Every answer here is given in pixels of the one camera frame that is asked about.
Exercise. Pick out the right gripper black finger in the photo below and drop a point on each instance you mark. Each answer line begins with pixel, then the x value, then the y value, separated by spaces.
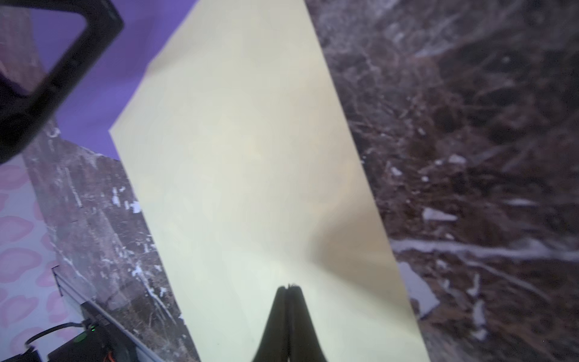
pixel 289 333

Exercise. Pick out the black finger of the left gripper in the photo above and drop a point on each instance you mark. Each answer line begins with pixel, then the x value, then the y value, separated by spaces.
pixel 24 113

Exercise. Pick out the purple paper sheet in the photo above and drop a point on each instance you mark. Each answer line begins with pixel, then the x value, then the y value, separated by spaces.
pixel 86 116

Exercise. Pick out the yellow paper sheet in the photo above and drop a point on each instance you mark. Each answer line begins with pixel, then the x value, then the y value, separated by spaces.
pixel 240 155

